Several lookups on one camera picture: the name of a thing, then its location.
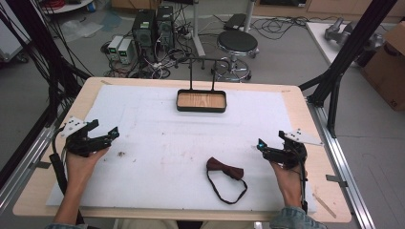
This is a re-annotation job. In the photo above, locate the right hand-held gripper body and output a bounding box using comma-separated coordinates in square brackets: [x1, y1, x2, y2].
[262, 128, 324, 170]

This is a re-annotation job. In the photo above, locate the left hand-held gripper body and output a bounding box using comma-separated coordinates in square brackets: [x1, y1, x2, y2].
[60, 115, 111, 158]

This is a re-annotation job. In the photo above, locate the person's left hand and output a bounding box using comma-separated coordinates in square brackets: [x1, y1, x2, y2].
[65, 147, 110, 192]

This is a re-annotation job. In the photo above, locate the person's right hand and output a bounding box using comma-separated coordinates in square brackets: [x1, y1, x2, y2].
[270, 160, 309, 208]

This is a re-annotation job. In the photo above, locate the dark red bow tie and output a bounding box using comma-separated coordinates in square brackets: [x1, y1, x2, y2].
[205, 156, 248, 205]

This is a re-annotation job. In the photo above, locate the thin wooden stick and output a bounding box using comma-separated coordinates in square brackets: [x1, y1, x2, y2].
[311, 192, 337, 219]

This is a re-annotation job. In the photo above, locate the white foam mat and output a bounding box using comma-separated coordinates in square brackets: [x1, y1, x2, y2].
[46, 84, 318, 215]

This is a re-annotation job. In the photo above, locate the black rack with wooden tray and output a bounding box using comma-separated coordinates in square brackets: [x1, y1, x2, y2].
[175, 56, 228, 114]

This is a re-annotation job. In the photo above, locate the white power supply unit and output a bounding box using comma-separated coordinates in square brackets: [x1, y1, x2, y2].
[107, 34, 124, 62]
[117, 38, 134, 66]

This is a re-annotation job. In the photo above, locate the clear plastic sheet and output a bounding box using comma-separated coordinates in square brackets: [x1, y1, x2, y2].
[59, 18, 104, 43]

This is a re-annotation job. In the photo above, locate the black round stool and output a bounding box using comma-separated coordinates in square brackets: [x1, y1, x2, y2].
[212, 30, 260, 83]

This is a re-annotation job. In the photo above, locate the black computer tower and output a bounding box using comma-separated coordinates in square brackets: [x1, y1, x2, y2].
[155, 5, 176, 51]
[131, 9, 158, 64]

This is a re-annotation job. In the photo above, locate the black flat device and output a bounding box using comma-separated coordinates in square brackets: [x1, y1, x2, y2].
[224, 12, 248, 31]

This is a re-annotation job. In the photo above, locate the brown cardboard box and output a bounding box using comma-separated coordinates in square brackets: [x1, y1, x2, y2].
[360, 21, 405, 113]

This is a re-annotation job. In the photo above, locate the white desk leg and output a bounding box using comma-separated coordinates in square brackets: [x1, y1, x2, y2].
[190, 0, 207, 58]
[243, 0, 257, 33]

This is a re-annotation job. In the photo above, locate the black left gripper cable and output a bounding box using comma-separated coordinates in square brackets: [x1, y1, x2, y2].
[48, 126, 84, 225]

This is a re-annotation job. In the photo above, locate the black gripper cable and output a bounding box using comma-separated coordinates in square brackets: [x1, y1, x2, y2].
[295, 149, 309, 215]
[48, 126, 84, 225]

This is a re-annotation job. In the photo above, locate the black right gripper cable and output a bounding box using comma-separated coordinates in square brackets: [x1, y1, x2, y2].
[295, 149, 309, 215]

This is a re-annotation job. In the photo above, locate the metal table bracket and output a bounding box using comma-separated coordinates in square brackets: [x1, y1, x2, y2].
[325, 174, 349, 188]
[29, 160, 53, 170]

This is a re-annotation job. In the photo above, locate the aluminium rail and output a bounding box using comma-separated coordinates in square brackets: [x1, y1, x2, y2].
[0, 125, 56, 215]
[306, 96, 377, 229]

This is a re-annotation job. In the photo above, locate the tangle of floor cables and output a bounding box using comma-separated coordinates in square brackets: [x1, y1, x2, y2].
[99, 41, 192, 80]

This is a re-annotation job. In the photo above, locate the black metal frame post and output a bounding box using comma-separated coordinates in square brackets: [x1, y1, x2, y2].
[0, 0, 94, 192]
[298, 0, 399, 139]

